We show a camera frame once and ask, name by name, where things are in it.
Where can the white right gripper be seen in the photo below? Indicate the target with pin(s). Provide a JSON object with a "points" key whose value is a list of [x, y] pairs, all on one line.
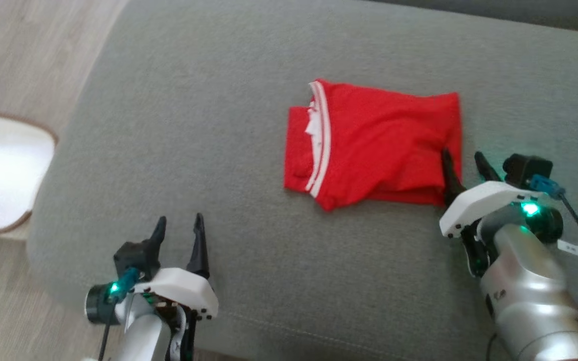
{"points": [[484, 200]]}

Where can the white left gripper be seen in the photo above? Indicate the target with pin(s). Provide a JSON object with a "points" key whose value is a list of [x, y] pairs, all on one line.
{"points": [[183, 288]]}

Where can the red jersey with white stripes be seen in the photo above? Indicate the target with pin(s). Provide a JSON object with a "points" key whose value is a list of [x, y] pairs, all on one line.
{"points": [[379, 140]]}

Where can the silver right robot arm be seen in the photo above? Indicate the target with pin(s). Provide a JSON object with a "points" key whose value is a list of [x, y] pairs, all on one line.
{"points": [[525, 281]]}

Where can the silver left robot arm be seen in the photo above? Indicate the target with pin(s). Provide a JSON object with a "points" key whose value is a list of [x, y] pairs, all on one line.
{"points": [[143, 331]]}

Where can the grey fabric sofa ottoman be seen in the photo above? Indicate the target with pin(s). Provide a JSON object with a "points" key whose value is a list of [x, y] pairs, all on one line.
{"points": [[219, 125]]}

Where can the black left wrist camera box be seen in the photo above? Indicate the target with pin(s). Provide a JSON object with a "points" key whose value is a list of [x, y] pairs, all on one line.
{"points": [[131, 258]]}

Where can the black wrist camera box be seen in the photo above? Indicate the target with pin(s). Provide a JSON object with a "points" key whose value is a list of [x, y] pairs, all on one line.
{"points": [[131, 258], [525, 168]]}

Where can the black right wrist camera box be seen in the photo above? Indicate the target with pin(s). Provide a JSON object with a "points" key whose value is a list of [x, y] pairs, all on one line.
{"points": [[525, 168]]}

